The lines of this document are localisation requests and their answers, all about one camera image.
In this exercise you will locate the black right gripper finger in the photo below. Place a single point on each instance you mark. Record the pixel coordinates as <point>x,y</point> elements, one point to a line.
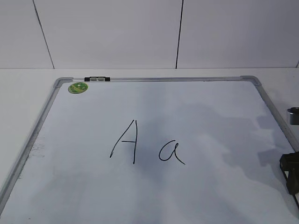
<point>290,163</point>

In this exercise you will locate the black grey hanger clip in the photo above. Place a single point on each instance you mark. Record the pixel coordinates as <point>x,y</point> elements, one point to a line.
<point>97,79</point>

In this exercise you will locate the round green magnet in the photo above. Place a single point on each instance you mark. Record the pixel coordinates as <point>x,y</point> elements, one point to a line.
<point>77,88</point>

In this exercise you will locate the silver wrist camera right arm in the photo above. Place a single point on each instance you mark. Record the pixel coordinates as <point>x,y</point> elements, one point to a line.
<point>293,116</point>

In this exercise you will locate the white board with grey frame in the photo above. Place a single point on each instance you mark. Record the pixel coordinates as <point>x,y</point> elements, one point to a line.
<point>153,151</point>

